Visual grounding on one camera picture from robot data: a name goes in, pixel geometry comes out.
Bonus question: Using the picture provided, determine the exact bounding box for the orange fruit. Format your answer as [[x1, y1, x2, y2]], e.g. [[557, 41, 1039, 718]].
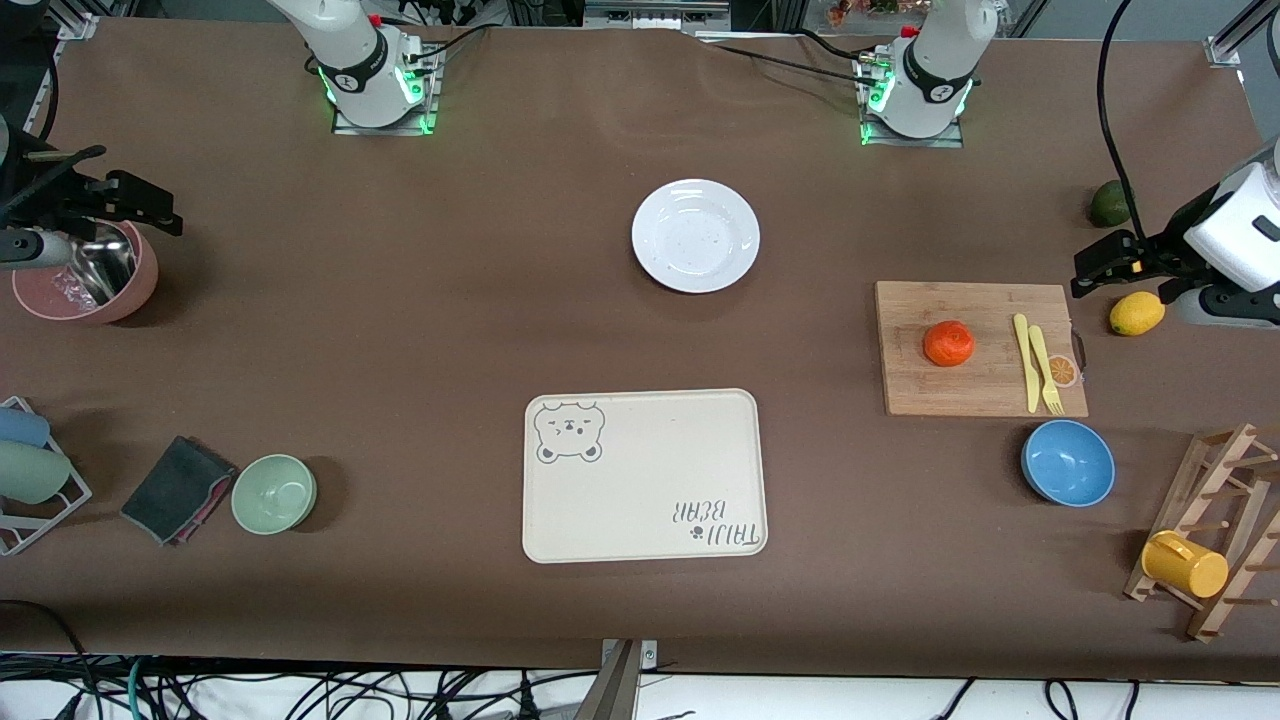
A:
[[923, 320, 976, 368]]

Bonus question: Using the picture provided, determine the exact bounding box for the white round plate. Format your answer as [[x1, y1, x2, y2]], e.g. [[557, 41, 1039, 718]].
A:
[[631, 179, 761, 294]]

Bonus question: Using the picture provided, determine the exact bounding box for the yellow lemon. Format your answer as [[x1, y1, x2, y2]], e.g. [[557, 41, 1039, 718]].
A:
[[1109, 291, 1166, 337]]

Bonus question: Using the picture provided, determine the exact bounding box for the green avocado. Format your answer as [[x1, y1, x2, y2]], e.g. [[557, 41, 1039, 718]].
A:
[[1089, 180, 1134, 229]]

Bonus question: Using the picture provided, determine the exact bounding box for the metal scoop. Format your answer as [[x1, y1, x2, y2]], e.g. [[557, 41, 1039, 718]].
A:
[[62, 225, 138, 306]]

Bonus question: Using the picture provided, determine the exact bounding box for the pink bowl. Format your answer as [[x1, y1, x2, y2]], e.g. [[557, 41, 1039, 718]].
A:
[[12, 218, 159, 326]]

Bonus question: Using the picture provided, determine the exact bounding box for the yellow plastic fork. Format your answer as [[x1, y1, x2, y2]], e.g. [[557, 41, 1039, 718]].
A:
[[1028, 325, 1064, 416]]

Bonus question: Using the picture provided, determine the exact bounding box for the yellow plastic knife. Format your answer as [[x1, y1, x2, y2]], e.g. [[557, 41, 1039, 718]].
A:
[[1013, 313, 1042, 414]]

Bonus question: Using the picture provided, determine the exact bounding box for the blue bowl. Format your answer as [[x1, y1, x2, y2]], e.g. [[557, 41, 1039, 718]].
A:
[[1021, 419, 1116, 508]]

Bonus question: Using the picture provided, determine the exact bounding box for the wooden mug rack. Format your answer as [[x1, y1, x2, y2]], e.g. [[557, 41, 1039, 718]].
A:
[[1123, 423, 1280, 643]]

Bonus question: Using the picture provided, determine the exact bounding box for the bamboo cutting board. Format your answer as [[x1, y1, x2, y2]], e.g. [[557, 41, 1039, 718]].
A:
[[875, 281, 1089, 418]]

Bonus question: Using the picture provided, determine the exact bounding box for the pale blue cup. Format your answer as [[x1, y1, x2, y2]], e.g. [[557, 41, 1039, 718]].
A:
[[0, 407, 51, 448]]

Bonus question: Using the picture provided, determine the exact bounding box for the dark grey cloth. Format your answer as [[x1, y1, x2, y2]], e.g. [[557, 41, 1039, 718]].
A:
[[120, 435, 238, 546]]

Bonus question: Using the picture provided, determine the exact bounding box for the pale green cup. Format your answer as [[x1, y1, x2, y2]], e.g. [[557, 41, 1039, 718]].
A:
[[0, 440, 73, 505]]

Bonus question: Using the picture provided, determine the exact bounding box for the pale green bowl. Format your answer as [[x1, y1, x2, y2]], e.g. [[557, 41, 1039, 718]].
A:
[[231, 454, 318, 536]]

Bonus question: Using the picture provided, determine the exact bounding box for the yellow mug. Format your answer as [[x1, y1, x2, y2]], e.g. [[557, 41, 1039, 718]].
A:
[[1141, 530, 1230, 599]]

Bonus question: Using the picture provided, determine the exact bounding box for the pink cloth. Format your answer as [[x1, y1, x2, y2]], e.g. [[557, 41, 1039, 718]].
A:
[[168, 468, 238, 547]]

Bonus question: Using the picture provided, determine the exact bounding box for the cream bear print tray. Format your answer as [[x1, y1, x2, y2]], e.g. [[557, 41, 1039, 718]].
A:
[[522, 388, 769, 565]]

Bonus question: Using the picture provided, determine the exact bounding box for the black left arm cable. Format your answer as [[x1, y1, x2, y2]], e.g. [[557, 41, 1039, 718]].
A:
[[1096, 0, 1147, 241]]

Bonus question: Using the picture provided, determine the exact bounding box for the white wire rack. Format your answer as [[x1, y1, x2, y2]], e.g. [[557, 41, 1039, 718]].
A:
[[0, 395, 93, 556]]

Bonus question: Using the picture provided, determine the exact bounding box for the black cable on table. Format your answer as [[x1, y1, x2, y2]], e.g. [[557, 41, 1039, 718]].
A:
[[695, 38, 891, 86]]

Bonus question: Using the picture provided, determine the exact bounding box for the aluminium frame profile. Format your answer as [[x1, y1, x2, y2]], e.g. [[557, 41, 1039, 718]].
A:
[[583, 0, 733, 31]]

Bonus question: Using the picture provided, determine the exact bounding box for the metal bracket at table edge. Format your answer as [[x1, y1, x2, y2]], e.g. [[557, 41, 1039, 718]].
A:
[[598, 638, 659, 720]]

